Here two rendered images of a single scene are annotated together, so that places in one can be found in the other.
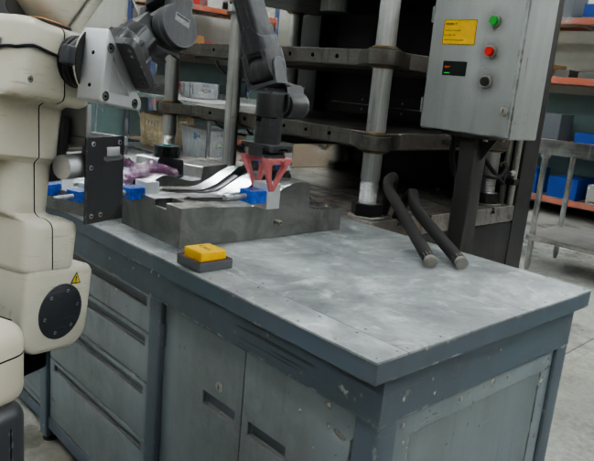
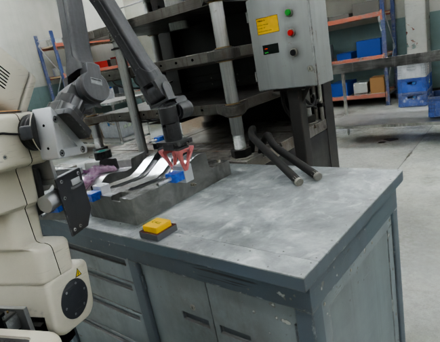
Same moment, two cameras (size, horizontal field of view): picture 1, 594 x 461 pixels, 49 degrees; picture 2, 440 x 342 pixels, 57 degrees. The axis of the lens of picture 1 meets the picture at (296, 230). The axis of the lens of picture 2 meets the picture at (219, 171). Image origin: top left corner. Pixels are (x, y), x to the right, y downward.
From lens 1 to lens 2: 17 cm
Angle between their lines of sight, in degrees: 5
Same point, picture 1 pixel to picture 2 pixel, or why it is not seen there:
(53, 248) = (57, 260)
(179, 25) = (95, 85)
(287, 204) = (196, 170)
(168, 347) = (150, 288)
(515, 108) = (317, 64)
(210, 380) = (186, 304)
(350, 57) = (201, 58)
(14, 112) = (0, 180)
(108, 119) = not seen: hidden behind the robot
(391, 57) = (229, 53)
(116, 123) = not seen: hidden behind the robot
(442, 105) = (270, 74)
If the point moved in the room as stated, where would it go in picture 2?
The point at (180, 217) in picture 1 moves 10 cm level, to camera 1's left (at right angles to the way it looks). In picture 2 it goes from (131, 205) to (100, 212)
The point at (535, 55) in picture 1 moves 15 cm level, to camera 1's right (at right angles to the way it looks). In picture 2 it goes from (319, 26) to (354, 20)
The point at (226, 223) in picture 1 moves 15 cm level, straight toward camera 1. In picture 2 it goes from (162, 197) to (167, 212)
